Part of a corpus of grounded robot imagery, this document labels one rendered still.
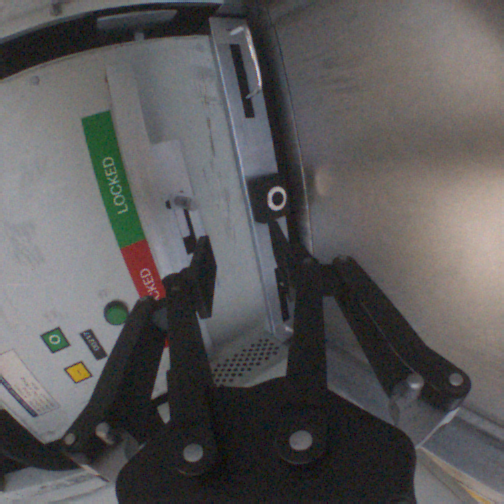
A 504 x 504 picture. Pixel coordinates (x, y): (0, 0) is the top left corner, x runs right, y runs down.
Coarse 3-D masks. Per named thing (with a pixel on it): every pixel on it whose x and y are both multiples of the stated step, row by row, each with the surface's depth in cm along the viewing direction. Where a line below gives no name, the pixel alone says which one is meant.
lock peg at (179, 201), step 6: (180, 192) 31; (174, 198) 30; (180, 198) 29; (186, 198) 27; (192, 198) 27; (168, 204) 30; (174, 204) 31; (180, 204) 28; (186, 204) 27; (192, 204) 27; (198, 204) 27; (192, 210) 27
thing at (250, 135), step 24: (216, 24) 25; (240, 24) 27; (216, 48) 26; (240, 48) 28; (216, 72) 29; (240, 72) 29; (240, 96) 30; (240, 120) 31; (264, 120) 33; (240, 144) 32; (264, 144) 34; (240, 168) 33; (264, 168) 35; (264, 240) 38; (288, 240) 41; (264, 264) 40; (264, 288) 41; (288, 312) 46; (288, 336) 47
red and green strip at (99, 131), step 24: (96, 120) 23; (96, 144) 24; (96, 168) 25; (120, 168) 26; (120, 192) 27; (120, 216) 28; (120, 240) 28; (144, 240) 30; (144, 264) 31; (144, 288) 31
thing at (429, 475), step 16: (416, 464) 31; (432, 464) 28; (96, 480) 28; (416, 480) 28; (432, 480) 27; (448, 480) 25; (32, 496) 21; (48, 496) 23; (64, 496) 24; (80, 496) 26; (96, 496) 27; (112, 496) 28; (416, 496) 26; (432, 496) 25; (448, 496) 24; (464, 496) 21
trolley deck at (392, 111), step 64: (384, 0) 14; (448, 0) 10; (320, 64) 24; (384, 64) 18; (448, 64) 13; (320, 128) 29; (384, 128) 22; (448, 128) 16; (320, 192) 34; (384, 192) 25; (448, 192) 19; (320, 256) 39; (384, 256) 29; (448, 256) 21; (448, 320) 23
